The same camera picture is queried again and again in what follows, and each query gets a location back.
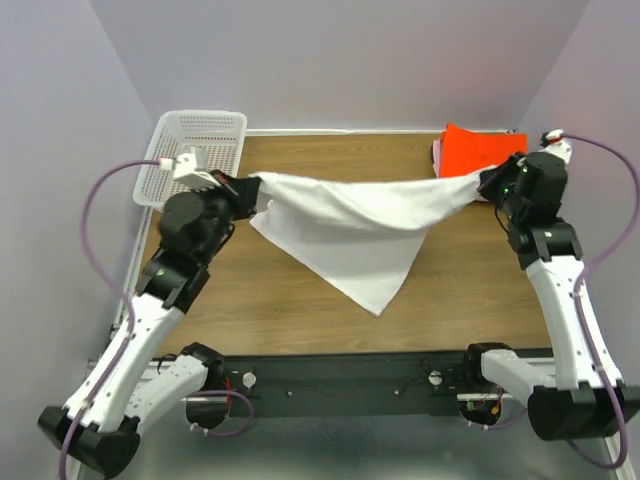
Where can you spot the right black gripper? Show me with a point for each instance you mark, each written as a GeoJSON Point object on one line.
{"type": "Point", "coordinates": [490, 177]}

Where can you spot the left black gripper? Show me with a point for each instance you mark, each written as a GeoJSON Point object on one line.
{"type": "Point", "coordinates": [241, 192]}

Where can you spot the white t shirt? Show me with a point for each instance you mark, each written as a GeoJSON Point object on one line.
{"type": "Point", "coordinates": [361, 238]}

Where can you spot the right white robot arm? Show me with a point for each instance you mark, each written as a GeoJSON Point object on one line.
{"type": "Point", "coordinates": [586, 397]}

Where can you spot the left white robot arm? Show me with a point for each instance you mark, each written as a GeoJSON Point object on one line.
{"type": "Point", "coordinates": [101, 424]}

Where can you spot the orange folded t shirt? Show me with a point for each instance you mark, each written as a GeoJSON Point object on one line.
{"type": "Point", "coordinates": [463, 151]}

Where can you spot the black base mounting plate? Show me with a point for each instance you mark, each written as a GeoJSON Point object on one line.
{"type": "Point", "coordinates": [435, 383]}

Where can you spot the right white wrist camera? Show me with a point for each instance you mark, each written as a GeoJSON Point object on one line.
{"type": "Point", "coordinates": [554, 142]}

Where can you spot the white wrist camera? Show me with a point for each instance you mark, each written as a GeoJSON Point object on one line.
{"type": "Point", "coordinates": [554, 142]}
{"type": "Point", "coordinates": [187, 169]}

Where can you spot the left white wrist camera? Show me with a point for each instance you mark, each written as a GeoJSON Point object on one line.
{"type": "Point", "coordinates": [187, 169]}

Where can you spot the left aluminium side rail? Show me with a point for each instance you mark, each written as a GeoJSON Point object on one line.
{"type": "Point", "coordinates": [133, 268]}

